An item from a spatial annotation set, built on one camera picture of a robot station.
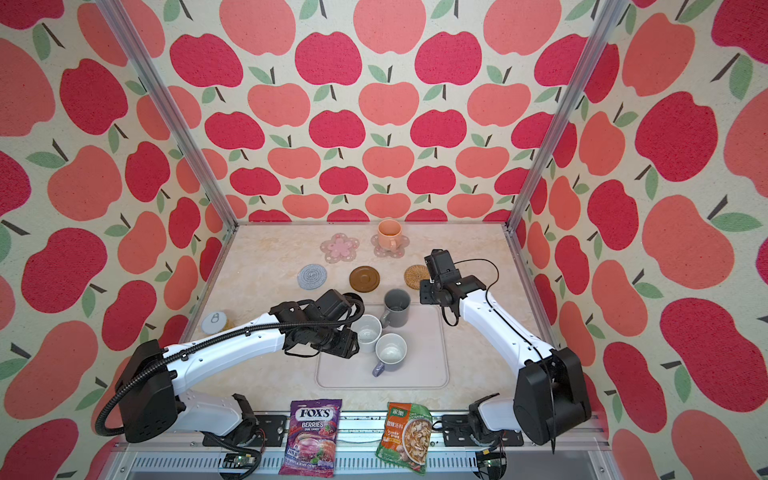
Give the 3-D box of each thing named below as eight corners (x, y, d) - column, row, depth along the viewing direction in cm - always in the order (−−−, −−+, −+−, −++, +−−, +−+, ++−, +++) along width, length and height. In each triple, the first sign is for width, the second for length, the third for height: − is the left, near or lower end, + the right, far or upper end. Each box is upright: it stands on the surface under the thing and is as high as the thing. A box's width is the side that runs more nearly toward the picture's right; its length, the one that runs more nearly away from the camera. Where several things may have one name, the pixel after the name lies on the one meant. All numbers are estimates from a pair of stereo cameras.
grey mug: (380, 334, 92) (380, 317, 83) (381, 306, 98) (380, 288, 90) (409, 334, 92) (411, 317, 83) (407, 306, 98) (409, 288, 90)
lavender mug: (373, 378, 84) (372, 369, 78) (374, 343, 90) (373, 332, 84) (406, 378, 84) (408, 369, 78) (405, 343, 90) (406, 332, 84)
